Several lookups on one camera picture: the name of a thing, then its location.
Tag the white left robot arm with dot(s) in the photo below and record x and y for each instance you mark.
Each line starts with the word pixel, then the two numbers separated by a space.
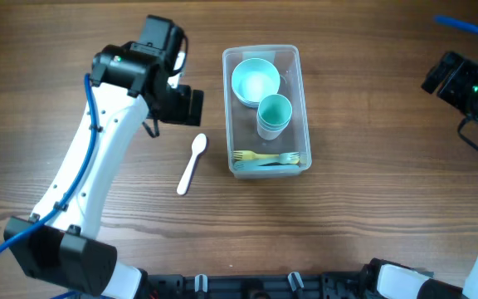
pixel 129 87

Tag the clear plastic container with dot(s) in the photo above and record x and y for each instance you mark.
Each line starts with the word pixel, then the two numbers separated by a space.
pixel 241 121

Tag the pink plastic spoon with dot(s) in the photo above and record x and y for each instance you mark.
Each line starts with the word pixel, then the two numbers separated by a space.
pixel 198 147

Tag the light blue plastic fork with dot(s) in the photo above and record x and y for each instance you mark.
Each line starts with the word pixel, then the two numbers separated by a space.
pixel 261 168

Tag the yellow plastic fork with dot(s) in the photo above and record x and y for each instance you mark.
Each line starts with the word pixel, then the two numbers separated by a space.
pixel 284 158

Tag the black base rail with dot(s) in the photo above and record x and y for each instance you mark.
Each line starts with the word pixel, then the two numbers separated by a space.
pixel 293 285

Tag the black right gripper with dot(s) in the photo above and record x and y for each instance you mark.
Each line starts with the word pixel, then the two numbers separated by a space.
pixel 432 75

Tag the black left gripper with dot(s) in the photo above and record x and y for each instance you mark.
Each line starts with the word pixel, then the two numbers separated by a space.
pixel 190 107

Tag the pink plastic cup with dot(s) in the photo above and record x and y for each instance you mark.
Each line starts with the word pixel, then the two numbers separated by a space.
pixel 268 134

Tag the blue plastic cup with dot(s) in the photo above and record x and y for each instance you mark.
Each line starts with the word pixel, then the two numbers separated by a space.
pixel 271 127

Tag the green plastic bowl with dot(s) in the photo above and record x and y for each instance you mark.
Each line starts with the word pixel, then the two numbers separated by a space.
pixel 254 79

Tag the green plastic fork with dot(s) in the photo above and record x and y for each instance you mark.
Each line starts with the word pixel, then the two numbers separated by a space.
pixel 240 164

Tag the green plastic cup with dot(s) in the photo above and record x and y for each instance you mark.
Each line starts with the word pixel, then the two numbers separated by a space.
pixel 275 109

